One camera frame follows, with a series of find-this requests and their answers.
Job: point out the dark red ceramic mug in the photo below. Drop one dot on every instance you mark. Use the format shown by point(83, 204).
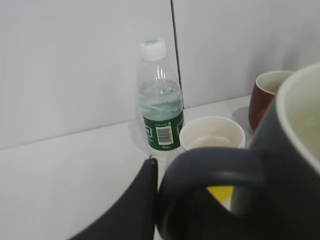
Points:
point(264, 90)

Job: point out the clear water bottle green label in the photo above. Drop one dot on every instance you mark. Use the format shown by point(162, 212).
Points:
point(160, 99)

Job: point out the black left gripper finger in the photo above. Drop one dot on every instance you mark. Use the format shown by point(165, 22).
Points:
point(132, 216)

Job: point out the yellow paper cup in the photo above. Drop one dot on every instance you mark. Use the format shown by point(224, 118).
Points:
point(212, 131)

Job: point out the gray ceramic mug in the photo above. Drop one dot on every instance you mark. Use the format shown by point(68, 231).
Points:
point(269, 191)

